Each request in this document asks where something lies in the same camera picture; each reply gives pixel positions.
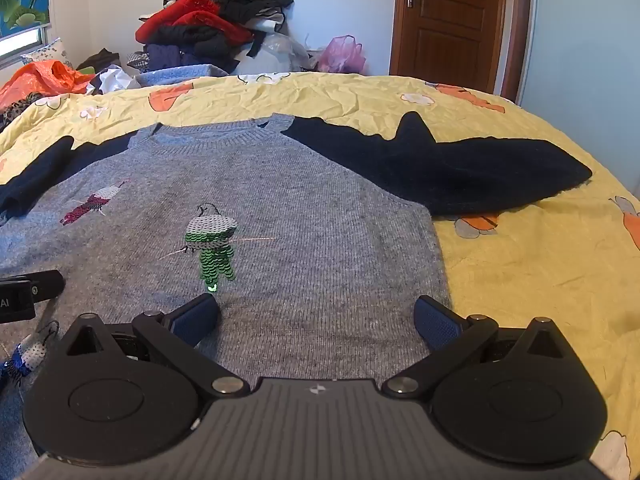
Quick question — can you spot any orange plastic bag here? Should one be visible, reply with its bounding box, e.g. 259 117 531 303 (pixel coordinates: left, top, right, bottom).
0 59 96 111

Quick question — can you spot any pale wardrobe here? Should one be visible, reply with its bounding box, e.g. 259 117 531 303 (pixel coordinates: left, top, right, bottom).
516 0 640 161

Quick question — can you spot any clear plastic bag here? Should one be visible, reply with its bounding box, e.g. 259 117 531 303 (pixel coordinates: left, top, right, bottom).
235 32 313 75

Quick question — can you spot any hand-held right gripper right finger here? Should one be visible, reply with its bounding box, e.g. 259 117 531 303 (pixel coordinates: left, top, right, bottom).
381 295 567 400

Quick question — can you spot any pink plastic bag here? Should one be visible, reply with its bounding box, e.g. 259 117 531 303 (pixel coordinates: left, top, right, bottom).
317 35 368 75

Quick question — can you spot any floral pillow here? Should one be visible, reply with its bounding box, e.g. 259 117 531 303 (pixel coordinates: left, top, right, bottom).
19 37 76 68

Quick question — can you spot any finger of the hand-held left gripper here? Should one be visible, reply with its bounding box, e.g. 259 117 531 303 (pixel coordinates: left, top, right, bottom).
0 269 66 304

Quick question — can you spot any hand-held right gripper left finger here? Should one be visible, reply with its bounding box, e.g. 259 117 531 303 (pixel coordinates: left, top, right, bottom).
60 292 251 400

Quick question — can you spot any white crumpled plastic bag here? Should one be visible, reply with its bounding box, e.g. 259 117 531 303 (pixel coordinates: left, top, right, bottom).
86 65 142 95

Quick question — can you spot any yellow carrot print bedsheet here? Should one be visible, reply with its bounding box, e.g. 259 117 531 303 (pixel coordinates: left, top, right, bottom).
0 72 640 480

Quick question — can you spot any light blue knit cloth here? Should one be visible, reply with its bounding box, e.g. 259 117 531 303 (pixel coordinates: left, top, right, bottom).
136 64 231 88

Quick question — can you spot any grey sweater with navy sleeves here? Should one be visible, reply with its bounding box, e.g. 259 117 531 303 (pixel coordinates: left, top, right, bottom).
0 111 594 480

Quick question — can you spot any brown wooden door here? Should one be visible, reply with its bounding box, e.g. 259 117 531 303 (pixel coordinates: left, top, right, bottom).
389 0 533 103

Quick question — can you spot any pile of dark and red clothes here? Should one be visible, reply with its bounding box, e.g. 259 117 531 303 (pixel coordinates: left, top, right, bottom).
127 0 295 75

